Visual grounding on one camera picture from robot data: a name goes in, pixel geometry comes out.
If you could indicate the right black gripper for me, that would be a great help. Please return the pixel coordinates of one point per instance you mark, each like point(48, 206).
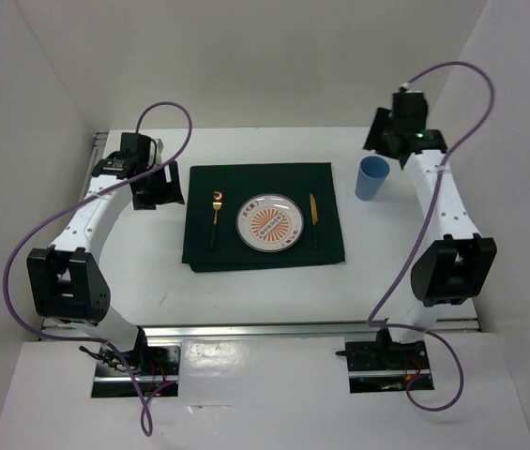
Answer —
point(372, 142)

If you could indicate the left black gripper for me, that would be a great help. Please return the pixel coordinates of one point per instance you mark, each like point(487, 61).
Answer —
point(173, 187)

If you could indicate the light blue plastic cup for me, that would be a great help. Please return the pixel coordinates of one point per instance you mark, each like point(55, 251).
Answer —
point(372, 173)

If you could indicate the gold fork black handle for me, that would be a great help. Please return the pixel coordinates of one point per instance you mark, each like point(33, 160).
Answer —
point(217, 202)

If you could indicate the dark green cloth napkin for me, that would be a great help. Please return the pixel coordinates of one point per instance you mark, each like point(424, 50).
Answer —
point(241, 182)

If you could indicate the gold knife black handle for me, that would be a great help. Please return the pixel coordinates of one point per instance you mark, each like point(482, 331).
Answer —
point(314, 221)

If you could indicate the orange patterned plate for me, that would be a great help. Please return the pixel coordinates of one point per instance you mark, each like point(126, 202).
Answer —
point(269, 223)

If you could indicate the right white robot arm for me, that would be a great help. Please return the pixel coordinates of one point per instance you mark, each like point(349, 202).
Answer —
point(452, 259)

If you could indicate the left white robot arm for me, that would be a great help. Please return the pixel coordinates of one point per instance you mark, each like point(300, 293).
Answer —
point(66, 281)

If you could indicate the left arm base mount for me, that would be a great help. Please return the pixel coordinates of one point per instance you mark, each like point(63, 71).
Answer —
point(158, 376)

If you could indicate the aluminium frame rail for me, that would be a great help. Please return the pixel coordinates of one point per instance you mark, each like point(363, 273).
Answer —
point(152, 287)

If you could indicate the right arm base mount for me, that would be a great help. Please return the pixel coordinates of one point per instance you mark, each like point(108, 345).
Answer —
point(382, 365)

